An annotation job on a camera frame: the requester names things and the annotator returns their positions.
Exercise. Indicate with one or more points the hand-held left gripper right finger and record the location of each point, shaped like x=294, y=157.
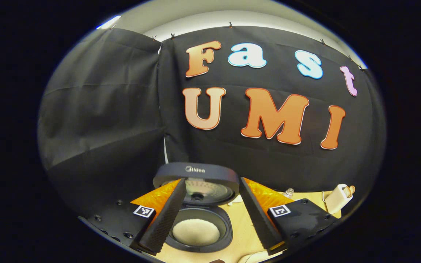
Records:
x=256, y=219

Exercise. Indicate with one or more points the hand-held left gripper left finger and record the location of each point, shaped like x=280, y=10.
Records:
x=166, y=219

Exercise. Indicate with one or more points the white rice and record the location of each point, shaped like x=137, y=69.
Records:
x=196, y=232

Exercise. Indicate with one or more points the black rice cooker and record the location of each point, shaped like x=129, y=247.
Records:
x=196, y=171

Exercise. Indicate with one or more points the small clear plastic bottle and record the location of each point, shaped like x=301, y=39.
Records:
x=288, y=193

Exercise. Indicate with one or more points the white toaster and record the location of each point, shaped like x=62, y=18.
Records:
x=336, y=199

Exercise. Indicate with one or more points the bread slice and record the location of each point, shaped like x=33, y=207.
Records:
x=351, y=190

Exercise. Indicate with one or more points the black backdrop cloth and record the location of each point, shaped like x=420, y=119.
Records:
x=122, y=109

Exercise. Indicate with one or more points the ceiling light panel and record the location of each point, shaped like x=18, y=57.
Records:
x=108, y=22

